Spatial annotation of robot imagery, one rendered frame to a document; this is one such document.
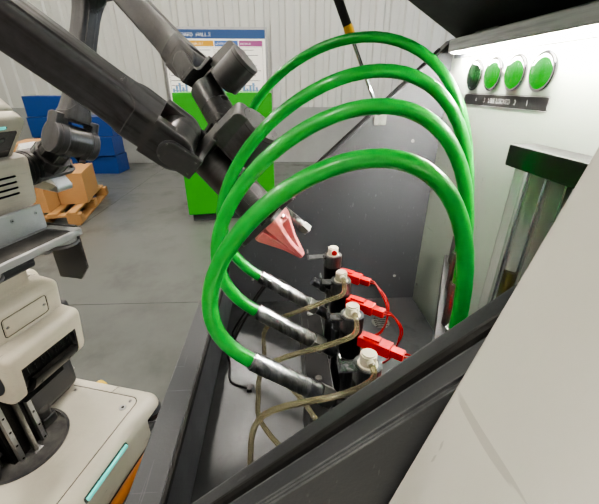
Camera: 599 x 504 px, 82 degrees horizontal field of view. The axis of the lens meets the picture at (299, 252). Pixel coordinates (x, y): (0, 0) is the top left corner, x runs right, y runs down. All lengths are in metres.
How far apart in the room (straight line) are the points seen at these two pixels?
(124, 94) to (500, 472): 0.49
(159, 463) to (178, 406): 0.08
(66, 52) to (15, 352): 0.75
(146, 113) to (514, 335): 0.44
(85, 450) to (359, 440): 1.30
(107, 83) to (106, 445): 1.20
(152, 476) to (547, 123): 0.67
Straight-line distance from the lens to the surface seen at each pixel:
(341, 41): 0.57
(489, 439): 0.21
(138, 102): 0.50
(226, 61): 0.69
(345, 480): 0.28
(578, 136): 0.56
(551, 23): 0.59
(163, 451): 0.53
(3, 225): 1.01
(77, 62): 0.51
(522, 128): 0.64
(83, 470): 1.45
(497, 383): 0.20
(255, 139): 0.41
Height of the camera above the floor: 1.36
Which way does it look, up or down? 26 degrees down
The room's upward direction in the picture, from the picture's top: straight up
